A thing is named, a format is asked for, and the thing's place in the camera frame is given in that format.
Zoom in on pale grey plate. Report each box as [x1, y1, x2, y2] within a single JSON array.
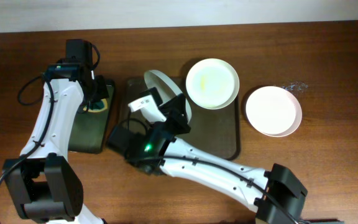
[[140, 70, 183, 123]]

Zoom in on white plate top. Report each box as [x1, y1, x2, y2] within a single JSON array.
[[185, 58, 240, 110]]

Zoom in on white plate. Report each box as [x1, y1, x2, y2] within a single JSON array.
[[245, 86, 303, 138], [185, 58, 240, 110]]

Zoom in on green and yellow sponge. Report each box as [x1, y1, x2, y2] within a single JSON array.
[[88, 99, 108, 113]]

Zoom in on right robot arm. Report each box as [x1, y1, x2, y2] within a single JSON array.
[[107, 88, 308, 223]]

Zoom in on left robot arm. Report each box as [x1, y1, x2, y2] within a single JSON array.
[[0, 39, 109, 223]]

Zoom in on small black water tray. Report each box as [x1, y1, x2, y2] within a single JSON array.
[[68, 79, 115, 154]]

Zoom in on large brown serving tray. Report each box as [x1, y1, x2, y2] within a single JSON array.
[[119, 78, 241, 161]]

